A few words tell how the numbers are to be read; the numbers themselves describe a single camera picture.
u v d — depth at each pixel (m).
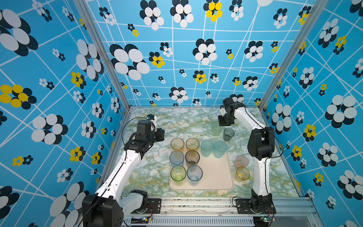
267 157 0.59
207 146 0.93
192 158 0.77
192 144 0.89
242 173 0.84
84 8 0.69
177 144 0.87
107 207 0.39
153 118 0.72
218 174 0.83
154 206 0.74
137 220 0.72
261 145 0.57
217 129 1.02
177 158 0.87
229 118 0.85
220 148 0.89
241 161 0.87
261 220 0.71
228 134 1.00
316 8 0.69
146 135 0.62
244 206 0.72
